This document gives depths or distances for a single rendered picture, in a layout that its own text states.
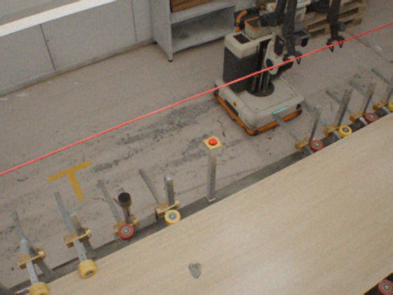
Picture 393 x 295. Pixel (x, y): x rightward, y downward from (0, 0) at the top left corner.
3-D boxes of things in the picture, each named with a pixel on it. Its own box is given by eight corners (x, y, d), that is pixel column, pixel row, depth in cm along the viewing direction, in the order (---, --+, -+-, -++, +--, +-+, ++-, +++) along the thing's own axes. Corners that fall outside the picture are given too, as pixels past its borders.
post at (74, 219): (89, 256, 212) (66, 211, 176) (95, 253, 213) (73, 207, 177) (91, 260, 210) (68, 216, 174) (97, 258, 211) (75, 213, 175)
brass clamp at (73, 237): (64, 239, 193) (62, 235, 189) (89, 229, 197) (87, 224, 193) (69, 249, 189) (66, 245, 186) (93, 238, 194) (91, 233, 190)
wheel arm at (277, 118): (271, 118, 269) (272, 114, 266) (275, 116, 270) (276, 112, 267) (312, 160, 244) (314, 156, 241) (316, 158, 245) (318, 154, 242)
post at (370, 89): (350, 130, 280) (370, 81, 244) (353, 129, 281) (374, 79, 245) (353, 134, 278) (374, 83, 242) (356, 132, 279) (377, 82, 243)
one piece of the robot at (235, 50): (220, 89, 381) (223, 13, 318) (264, 72, 399) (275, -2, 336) (238, 109, 362) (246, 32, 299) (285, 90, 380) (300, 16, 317)
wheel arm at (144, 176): (138, 173, 234) (137, 168, 231) (144, 171, 235) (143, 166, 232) (172, 229, 209) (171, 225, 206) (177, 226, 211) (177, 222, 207)
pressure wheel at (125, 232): (118, 237, 208) (115, 227, 199) (132, 231, 210) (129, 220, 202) (125, 249, 203) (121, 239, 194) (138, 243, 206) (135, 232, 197)
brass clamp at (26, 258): (19, 260, 185) (15, 256, 181) (43, 249, 189) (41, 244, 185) (22, 270, 181) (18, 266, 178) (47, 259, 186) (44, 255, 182)
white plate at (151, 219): (115, 240, 217) (111, 232, 210) (156, 221, 225) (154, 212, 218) (115, 241, 217) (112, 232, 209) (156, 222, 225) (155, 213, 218)
